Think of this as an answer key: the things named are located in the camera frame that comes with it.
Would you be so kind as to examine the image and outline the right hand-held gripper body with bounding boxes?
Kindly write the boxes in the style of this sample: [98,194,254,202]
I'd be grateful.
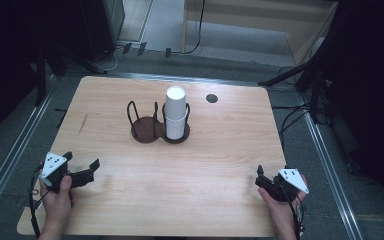
[273,167,310,203]

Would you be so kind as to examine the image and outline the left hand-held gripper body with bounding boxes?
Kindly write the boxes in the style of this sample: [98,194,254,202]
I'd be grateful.
[39,151,72,195]

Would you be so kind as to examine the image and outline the person's right hand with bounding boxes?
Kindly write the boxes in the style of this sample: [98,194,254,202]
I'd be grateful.
[257,173,309,234]

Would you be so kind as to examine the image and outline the person's left hand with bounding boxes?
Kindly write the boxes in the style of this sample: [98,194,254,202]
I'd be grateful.
[39,174,78,231]

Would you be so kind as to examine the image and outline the black metal stand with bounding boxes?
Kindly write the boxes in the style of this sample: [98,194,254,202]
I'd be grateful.
[34,39,108,108]

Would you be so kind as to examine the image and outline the black tripod stand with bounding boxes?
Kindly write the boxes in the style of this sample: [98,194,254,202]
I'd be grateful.
[258,33,335,125]

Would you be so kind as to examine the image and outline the black cabinet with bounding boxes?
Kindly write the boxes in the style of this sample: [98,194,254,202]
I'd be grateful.
[56,0,126,63]

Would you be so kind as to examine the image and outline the beige wooden furniture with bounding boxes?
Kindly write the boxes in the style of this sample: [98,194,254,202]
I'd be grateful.
[181,0,340,67]

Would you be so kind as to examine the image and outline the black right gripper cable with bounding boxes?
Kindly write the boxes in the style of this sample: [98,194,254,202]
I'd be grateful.
[279,179,307,240]

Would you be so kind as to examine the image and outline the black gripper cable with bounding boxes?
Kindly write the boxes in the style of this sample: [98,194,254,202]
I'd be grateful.
[27,163,48,240]
[279,179,307,240]

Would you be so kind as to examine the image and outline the metal floor rail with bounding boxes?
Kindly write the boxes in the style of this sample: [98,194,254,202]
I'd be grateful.
[0,74,58,232]
[295,93,365,240]

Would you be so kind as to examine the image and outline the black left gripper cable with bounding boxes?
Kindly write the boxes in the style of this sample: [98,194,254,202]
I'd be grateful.
[27,163,48,240]

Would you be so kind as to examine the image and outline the black floor cables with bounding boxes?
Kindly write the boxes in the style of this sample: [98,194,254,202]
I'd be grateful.
[271,64,332,148]

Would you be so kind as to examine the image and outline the white floor cable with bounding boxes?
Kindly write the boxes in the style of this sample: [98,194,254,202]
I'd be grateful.
[102,45,125,73]

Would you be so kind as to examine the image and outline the black hanging cable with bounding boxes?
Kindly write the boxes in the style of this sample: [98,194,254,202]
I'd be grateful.
[179,0,207,56]

